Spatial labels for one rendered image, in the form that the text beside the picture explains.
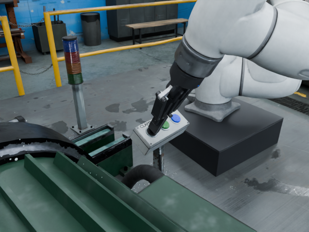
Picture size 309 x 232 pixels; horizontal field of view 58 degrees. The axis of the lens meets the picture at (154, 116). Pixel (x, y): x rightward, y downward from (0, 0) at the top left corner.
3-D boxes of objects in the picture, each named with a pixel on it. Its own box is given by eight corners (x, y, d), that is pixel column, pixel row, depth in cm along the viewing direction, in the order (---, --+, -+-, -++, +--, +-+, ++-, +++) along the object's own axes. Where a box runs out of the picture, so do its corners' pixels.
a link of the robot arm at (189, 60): (174, 32, 54) (163, 56, 58) (207, 64, 51) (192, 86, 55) (202, 26, 60) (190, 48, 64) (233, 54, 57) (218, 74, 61)
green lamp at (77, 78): (73, 85, 115) (71, 75, 113) (65, 82, 119) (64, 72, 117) (85, 82, 119) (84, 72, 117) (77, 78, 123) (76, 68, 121)
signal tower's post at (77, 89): (79, 135, 125) (65, 40, 105) (70, 128, 130) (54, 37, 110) (94, 128, 130) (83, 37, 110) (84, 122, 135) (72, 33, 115)
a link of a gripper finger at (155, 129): (166, 118, 71) (164, 118, 71) (156, 133, 76) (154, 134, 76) (158, 109, 72) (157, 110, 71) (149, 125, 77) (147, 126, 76)
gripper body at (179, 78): (192, 49, 63) (175, 78, 70) (167, 57, 58) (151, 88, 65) (215, 72, 61) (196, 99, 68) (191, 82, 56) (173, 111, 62)
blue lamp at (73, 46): (68, 53, 109) (66, 41, 107) (60, 50, 113) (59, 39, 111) (82, 50, 113) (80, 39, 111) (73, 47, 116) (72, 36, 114)
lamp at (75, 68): (71, 75, 113) (70, 64, 111) (64, 72, 117) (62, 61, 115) (84, 72, 117) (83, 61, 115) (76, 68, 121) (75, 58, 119)
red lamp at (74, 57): (70, 64, 111) (68, 53, 109) (62, 61, 115) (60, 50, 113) (83, 61, 115) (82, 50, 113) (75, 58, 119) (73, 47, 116)
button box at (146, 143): (144, 156, 77) (151, 146, 74) (128, 137, 80) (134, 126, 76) (183, 132, 88) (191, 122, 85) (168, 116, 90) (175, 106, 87)
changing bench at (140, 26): (180, 37, 633) (181, 18, 612) (190, 40, 609) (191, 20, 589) (126, 47, 564) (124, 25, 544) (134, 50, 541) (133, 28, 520)
